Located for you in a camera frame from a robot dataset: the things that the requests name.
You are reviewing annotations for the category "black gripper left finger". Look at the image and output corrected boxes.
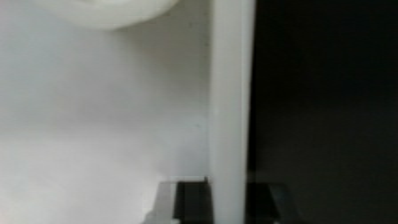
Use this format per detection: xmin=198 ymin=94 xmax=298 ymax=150
xmin=172 ymin=181 xmax=213 ymax=224

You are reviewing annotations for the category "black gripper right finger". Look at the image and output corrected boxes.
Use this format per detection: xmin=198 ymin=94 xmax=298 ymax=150
xmin=245 ymin=183 xmax=294 ymax=224

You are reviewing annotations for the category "white square tabletop part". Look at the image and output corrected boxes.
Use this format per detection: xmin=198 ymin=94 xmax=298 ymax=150
xmin=0 ymin=0 xmax=255 ymax=224

